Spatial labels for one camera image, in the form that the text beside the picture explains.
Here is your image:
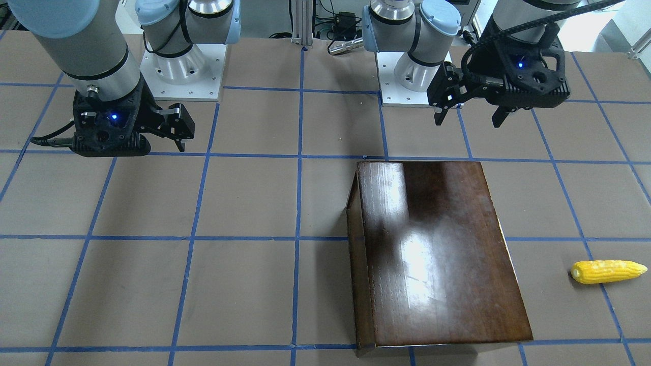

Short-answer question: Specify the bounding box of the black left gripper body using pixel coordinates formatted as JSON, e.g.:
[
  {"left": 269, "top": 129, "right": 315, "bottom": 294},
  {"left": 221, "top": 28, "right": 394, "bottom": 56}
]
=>
[{"left": 426, "top": 25, "right": 571, "bottom": 110}]

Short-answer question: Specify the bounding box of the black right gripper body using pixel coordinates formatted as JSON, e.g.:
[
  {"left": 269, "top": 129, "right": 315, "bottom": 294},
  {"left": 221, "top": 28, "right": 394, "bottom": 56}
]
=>
[{"left": 71, "top": 81, "right": 195, "bottom": 157}]

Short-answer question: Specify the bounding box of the yellow corn cob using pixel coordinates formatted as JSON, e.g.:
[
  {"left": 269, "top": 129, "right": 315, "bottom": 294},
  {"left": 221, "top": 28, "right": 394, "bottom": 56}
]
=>
[{"left": 569, "top": 260, "right": 648, "bottom": 284}]

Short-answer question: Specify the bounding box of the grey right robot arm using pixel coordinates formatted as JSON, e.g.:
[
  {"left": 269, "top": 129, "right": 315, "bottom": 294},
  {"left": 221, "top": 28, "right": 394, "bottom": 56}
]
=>
[{"left": 8, "top": 1, "right": 241, "bottom": 157}]

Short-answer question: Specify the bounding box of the silver metal cylinder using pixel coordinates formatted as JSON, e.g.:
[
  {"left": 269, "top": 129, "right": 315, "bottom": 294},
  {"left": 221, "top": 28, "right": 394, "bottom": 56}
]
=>
[{"left": 327, "top": 38, "right": 364, "bottom": 56}]

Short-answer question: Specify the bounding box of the black power adapter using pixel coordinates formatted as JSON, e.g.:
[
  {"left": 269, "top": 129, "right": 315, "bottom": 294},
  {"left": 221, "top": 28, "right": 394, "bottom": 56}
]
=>
[{"left": 334, "top": 12, "right": 357, "bottom": 33}]

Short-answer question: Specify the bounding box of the dark brown wooden cabinet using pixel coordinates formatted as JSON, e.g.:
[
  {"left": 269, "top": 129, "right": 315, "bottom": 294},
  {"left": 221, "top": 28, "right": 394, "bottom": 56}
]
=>
[{"left": 345, "top": 161, "right": 534, "bottom": 357}]

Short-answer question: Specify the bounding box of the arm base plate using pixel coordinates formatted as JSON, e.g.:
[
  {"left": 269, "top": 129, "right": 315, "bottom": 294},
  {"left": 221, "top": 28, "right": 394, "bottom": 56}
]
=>
[
  {"left": 376, "top": 52, "right": 442, "bottom": 108},
  {"left": 140, "top": 44, "right": 228, "bottom": 102}
]

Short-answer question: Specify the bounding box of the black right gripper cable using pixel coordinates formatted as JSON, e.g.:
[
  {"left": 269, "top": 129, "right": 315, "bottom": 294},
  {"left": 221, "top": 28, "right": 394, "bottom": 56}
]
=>
[{"left": 29, "top": 120, "right": 77, "bottom": 148}]

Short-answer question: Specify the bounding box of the aluminium frame post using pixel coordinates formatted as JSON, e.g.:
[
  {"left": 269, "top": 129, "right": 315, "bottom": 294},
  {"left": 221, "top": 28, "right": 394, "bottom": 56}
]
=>
[{"left": 289, "top": 0, "right": 315, "bottom": 49}]

